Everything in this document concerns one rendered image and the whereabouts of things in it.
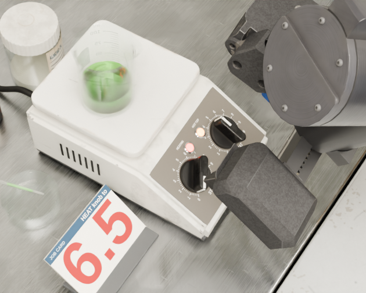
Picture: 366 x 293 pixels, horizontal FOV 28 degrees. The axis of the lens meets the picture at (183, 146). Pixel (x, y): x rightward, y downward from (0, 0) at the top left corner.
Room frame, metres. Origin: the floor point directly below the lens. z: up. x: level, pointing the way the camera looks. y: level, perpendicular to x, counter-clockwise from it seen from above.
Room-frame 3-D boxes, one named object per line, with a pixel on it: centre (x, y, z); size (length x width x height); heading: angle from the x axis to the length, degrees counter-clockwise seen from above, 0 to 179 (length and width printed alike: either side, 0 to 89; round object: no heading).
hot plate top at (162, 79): (0.41, 0.07, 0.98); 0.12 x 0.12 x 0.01; 63
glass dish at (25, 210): (0.32, 0.14, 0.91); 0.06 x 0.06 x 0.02
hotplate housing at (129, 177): (0.40, 0.04, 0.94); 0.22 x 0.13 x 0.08; 63
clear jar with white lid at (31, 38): (0.48, 0.16, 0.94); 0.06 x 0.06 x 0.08
